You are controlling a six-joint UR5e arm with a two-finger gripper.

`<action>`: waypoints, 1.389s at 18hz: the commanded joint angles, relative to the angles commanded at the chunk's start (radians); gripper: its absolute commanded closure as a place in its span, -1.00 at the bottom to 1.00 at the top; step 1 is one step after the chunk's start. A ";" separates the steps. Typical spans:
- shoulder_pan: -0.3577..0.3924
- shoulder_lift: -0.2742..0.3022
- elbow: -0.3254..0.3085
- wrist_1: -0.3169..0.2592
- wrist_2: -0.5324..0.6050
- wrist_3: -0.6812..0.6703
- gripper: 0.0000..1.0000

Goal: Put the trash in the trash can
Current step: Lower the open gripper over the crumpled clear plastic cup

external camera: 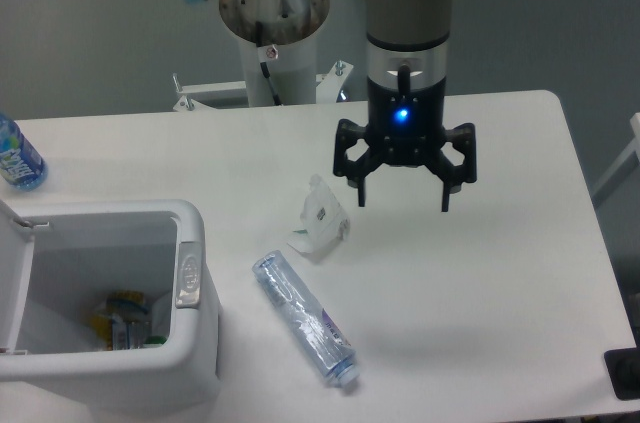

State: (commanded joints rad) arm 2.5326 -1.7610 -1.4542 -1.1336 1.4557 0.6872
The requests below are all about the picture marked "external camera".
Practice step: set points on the black device at table edge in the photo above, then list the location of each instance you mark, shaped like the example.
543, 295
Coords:
623, 370

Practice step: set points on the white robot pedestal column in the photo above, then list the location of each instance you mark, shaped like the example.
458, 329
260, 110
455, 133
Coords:
277, 58

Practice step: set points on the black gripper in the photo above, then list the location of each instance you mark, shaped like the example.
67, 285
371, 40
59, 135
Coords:
406, 128

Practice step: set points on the blue labelled water bottle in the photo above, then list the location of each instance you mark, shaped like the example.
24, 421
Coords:
22, 166

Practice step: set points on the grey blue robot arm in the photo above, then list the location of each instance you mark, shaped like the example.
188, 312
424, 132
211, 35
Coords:
406, 80

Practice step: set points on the white metal base bracket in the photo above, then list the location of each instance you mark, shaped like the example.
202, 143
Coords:
329, 89

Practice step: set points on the white plastic pouch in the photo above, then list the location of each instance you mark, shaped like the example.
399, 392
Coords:
324, 220

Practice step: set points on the white plastic trash can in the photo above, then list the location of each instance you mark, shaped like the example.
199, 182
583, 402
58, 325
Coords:
59, 262

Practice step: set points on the clear plastic bottle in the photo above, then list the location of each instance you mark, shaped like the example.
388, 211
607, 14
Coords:
318, 335

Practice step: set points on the white frame at right edge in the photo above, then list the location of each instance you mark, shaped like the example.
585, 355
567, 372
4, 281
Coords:
620, 169

